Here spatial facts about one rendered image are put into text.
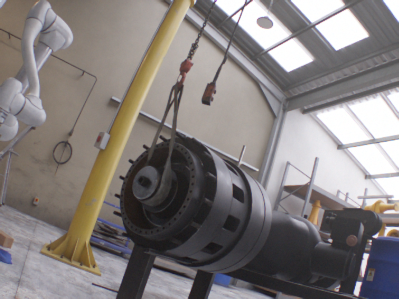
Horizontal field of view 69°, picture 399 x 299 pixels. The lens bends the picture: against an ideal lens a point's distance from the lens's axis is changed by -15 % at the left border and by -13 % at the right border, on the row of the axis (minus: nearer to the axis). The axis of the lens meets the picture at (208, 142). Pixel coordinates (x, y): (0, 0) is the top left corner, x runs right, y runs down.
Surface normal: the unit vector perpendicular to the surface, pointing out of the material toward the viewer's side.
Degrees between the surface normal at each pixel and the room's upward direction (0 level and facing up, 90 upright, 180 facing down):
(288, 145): 90
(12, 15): 90
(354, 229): 90
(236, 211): 87
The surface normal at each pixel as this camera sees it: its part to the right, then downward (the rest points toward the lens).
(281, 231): 0.56, -0.08
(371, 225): -0.83, -0.42
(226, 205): 0.82, 0.00
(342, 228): -0.53, -0.44
